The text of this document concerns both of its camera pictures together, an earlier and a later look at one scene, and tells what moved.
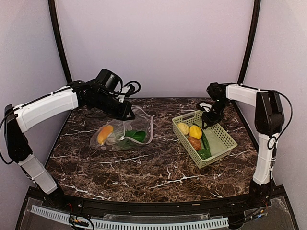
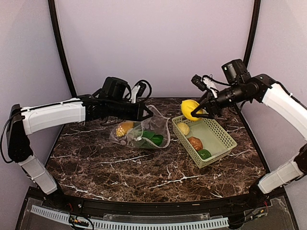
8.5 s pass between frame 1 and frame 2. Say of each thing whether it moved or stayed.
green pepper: stayed
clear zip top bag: moved
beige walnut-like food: stayed
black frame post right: stayed
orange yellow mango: moved
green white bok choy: moved
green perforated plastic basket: stayed
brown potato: stayed
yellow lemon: moved
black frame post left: stayed
